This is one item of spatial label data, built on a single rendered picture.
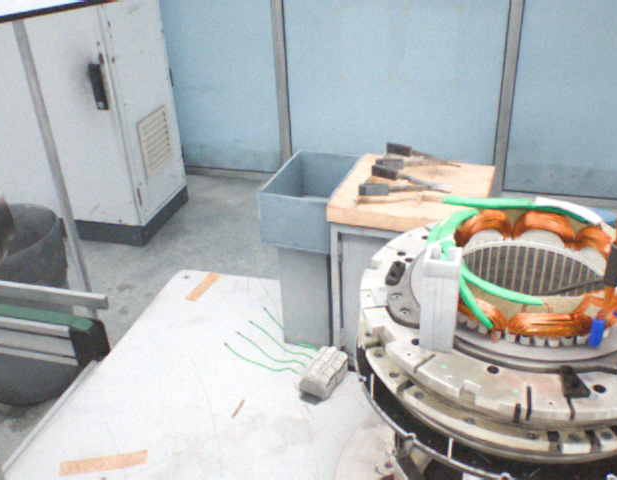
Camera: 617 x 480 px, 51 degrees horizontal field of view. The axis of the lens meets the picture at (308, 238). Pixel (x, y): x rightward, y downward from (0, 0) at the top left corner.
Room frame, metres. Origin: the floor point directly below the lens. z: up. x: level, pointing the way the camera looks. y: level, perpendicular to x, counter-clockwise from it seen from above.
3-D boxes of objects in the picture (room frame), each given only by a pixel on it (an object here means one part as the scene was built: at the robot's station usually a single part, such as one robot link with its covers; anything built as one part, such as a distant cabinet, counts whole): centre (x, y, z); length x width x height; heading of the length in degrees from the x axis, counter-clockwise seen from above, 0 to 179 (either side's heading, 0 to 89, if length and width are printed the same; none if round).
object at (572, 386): (0.39, -0.20, 1.10); 0.03 x 0.02 x 0.01; 178
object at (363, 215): (0.83, -0.15, 1.05); 0.20 x 0.19 x 0.02; 68
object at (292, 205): (0.89, -0.01, 0.92); 0.17 x 0.11 x 0.28; 158
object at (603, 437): (0.37, -0.23, 1.05); 0.02 x 0.02 x 0.01; 8
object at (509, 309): (0.45, -0.17, 1.13); 0.08 x 0.02 x 0.04; 68
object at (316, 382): (0.75, -0.01, 0.80); 0.10 x 0.05 x 0.04; 147
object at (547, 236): (0.58, -0.24, 1.12); 0.05 x 0.01 x 0.02; 68
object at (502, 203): (0.59, -0.21, 1.15); 0.15 x 0.04 x 0.02; 68
